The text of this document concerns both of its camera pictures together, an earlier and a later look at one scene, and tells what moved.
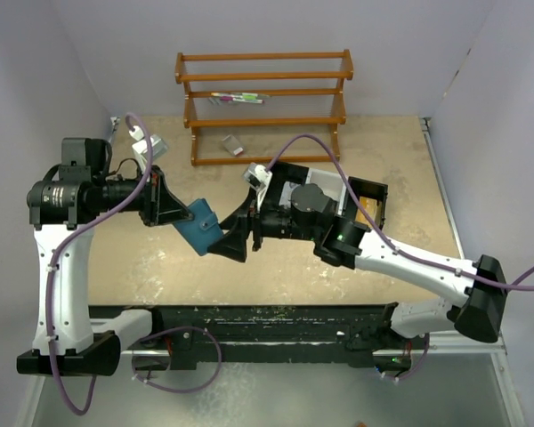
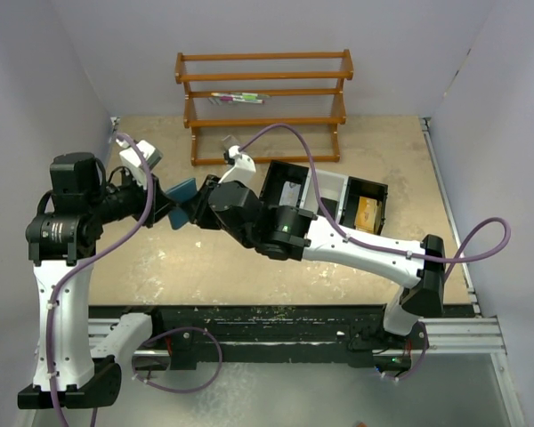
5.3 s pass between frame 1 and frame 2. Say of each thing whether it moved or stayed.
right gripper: moved
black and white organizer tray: stayed
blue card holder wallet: moved
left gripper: stayed
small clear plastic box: stayed
